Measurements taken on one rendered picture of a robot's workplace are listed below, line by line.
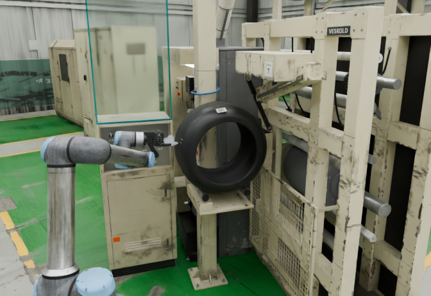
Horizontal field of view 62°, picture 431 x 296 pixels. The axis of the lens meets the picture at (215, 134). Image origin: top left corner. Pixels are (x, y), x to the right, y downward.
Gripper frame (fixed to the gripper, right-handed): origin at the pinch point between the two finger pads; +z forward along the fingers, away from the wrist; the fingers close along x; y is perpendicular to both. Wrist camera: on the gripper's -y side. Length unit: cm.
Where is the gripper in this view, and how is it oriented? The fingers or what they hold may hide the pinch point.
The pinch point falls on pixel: (176, 144)
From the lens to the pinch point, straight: 222.1
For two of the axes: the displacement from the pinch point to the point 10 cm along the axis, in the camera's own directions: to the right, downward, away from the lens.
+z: 9.5, 0.4, 3.1
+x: -2.9, -2.4, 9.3
